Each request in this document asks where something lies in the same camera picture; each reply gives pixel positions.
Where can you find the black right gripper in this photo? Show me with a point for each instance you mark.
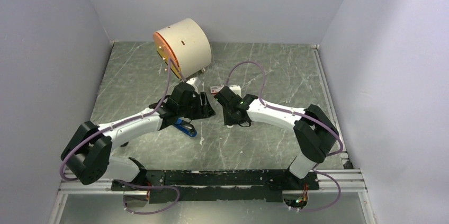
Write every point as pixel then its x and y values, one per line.
pixel 229 121

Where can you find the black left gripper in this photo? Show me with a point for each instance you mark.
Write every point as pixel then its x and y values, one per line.
pixel 201 112

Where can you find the red staple box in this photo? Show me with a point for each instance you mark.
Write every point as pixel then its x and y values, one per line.
pixel 216 89

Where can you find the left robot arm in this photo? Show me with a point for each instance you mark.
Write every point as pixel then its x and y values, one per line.
pixel 88 153

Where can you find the blue black stapler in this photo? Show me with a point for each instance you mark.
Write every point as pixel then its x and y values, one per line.
pixel 185 127

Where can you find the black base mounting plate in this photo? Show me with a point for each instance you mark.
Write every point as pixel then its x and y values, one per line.
pixel 239 184

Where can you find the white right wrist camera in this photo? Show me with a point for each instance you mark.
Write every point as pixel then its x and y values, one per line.
pixel 236 89

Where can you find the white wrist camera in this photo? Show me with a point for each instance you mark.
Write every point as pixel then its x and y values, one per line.
pixel 195 82
pixel 236 89

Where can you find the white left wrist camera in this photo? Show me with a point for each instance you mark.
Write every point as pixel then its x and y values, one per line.
pixel 195 82

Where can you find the aluminium frame rail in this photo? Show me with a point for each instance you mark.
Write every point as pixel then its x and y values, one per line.
pixel 336 181

